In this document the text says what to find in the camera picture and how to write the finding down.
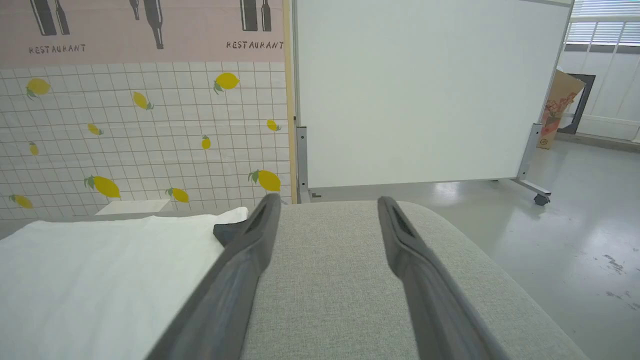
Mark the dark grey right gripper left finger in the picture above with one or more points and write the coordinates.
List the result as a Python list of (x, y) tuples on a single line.
[(235, 280)]

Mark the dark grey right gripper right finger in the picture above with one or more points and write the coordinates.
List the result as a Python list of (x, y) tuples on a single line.
[(430, 290)]

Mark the black and white garment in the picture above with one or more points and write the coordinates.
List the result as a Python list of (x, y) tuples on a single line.
[(100, 280)]

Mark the grey fabric sofa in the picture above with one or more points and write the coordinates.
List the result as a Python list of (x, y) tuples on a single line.
[(325, 280)]

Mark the lemon print backdrop panel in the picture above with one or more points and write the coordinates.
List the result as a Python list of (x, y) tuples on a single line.
[(150, 140)]

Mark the white rolling partition board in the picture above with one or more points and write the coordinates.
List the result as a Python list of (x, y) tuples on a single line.
[(425, 90)]

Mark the brown cardboard box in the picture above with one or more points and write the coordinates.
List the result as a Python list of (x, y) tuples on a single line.
[(557, 107)]

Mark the white window blinds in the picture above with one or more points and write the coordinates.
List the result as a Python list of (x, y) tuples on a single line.
[(607, 22)]

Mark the dark grey frame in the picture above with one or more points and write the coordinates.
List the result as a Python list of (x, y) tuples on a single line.
[(586, 100)]

